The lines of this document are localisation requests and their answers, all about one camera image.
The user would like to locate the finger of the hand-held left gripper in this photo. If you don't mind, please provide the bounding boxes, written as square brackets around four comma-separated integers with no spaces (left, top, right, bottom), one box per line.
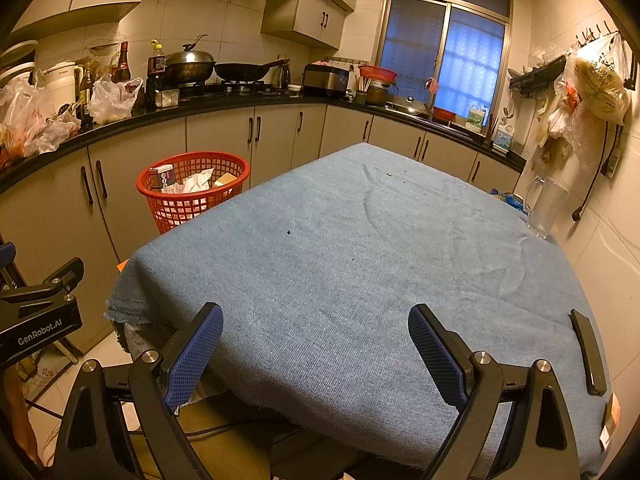
[0,241,23,291]
[42,257,85,293]

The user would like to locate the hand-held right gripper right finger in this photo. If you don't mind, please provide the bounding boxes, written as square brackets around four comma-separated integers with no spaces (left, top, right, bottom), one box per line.
[407,303,583,480]

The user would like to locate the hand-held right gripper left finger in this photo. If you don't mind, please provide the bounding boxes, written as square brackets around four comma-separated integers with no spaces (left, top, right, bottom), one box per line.
[50,302,224,480]

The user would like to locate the red plastic basket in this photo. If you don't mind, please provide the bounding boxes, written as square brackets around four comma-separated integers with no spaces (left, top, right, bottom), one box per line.
[136,151,252,235]

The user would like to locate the person's left forearm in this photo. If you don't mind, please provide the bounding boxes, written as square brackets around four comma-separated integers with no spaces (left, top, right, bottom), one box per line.
[0,362,43,468]

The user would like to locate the orange printed plastic bag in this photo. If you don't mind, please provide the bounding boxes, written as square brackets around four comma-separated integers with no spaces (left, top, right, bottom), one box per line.
[0,77,83,158]

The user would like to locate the blue tablecloth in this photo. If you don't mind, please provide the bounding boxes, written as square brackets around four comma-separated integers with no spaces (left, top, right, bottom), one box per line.
[104,142,613,476]

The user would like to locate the flat black bar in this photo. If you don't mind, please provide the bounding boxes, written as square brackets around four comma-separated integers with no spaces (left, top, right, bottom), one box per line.
[570,309,608,395]

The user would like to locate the crumpled white paper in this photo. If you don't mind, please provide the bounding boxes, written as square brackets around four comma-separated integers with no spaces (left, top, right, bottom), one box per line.
[172,169,216,195]

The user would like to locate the blue plastic bag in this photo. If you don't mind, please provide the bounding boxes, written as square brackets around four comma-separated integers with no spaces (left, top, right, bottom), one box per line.
[490,187,531,213]

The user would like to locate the white plastic bag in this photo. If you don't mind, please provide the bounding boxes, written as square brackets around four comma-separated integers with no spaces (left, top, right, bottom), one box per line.
[90,74,144,125]

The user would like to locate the white electric appliance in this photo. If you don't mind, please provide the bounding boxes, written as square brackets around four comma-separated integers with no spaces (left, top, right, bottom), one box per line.
[40,61,83,111]

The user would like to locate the green oil bottle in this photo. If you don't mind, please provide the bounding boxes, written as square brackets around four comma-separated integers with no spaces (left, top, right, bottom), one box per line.
[79,62,96,126]

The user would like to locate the clear glass pitcher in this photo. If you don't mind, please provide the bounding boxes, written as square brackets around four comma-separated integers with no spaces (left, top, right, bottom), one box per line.
[524,175,571,240]

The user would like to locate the orange paper label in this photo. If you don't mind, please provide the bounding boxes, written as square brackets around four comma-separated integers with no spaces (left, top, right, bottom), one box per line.
[599,395,623,448]

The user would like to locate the beige lower kitchen cabinets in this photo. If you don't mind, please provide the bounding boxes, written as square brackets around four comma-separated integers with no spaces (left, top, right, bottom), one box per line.
[0,102,528,341]

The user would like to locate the clear seasoning box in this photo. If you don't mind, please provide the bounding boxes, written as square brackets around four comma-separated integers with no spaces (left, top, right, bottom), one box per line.
[152,87,181,109]

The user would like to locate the brown sauce bottle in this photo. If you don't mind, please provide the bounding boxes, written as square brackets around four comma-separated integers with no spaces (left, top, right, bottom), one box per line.
[112,41,132,83]

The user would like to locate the dark soda bottle yellow cap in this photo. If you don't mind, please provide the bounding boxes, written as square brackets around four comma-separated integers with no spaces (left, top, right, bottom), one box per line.
[145,39,167,108]

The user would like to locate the metal wok with lid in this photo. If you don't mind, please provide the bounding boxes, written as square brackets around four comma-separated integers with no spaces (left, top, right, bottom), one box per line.
[164,35,217,87]

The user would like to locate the gas stove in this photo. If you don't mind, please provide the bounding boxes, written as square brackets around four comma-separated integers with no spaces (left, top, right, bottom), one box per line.
[177,80,288,98]

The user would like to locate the glass pot lid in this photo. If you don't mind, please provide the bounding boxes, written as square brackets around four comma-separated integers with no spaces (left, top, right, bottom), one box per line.
[387,95,431,113]

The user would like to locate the black frying pan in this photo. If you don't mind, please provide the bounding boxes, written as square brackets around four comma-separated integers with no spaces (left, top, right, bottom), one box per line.
[214,57,292,83]

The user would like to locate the brown chopstick jar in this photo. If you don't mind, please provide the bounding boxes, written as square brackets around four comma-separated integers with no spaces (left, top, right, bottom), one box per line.
[355,80,391,107]

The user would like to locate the red colander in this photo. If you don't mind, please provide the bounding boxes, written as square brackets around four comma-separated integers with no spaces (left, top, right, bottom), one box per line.
[357,65,399,86]

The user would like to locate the silver electric cooker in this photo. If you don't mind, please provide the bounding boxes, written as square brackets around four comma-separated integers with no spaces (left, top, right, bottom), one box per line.
[301,63,351,99]

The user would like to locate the kitchen window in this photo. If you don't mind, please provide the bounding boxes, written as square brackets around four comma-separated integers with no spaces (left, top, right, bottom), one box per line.
[372,0,516,131]

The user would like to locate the hanging plastic bags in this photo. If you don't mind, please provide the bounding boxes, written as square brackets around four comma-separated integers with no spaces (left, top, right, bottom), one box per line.
[537,32,633,161]

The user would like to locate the black power cable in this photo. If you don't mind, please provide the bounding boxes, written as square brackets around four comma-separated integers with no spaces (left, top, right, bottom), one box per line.
[571,120,623,222]

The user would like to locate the black wall rack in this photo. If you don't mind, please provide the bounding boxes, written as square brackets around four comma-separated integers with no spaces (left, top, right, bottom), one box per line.
[509,55,568,98]

